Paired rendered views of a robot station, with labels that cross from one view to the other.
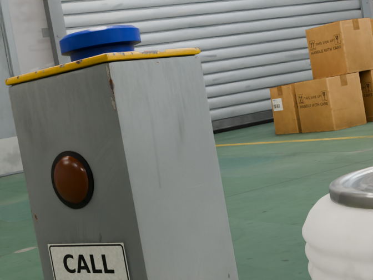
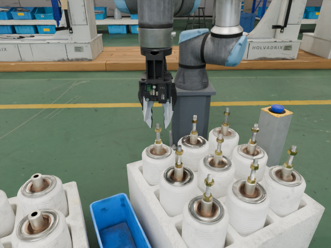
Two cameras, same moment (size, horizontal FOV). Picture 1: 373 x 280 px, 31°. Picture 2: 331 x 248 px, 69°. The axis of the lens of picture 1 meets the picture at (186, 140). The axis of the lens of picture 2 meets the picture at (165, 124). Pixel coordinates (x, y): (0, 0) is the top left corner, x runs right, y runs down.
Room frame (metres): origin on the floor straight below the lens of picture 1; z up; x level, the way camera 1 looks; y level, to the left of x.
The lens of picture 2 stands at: (0.33, -0.76, 0.64)
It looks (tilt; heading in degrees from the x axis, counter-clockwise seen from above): 28 degrees down; 117
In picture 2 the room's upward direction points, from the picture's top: straight up
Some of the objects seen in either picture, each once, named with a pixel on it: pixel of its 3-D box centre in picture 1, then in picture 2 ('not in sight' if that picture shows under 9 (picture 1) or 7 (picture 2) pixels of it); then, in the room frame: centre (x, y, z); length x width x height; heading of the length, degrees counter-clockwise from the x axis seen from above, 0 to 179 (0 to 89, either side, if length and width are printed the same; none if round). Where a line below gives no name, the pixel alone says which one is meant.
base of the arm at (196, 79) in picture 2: not in sight; (191, 73); (-0.03, 0.19, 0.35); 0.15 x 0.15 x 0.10
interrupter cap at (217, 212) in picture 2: not in sight; (206, 209); (0.24, -0.41, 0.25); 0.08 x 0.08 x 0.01
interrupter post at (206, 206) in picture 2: not in sight; (206, 204); (0.24, -0.41, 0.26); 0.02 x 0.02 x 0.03
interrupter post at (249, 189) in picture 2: not in sight; (249, 186); (0.32, -0.31, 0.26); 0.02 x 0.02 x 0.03
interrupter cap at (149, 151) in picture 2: not in sight; (158, 151); (0.06, -0.27, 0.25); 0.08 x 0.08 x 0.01
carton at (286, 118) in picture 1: (301, 106); not in sight; (4.21, -0.75, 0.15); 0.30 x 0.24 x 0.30; 117
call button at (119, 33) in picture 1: (102, 51); (277, 108); (0.34, 0.03, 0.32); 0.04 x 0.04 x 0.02
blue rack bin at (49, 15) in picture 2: not in sight; (48, 13); (-4.10, 2.88, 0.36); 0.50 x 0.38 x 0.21; 118
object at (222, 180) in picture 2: not in sight; (214, 188); (0.22, -0.24, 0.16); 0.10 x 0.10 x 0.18
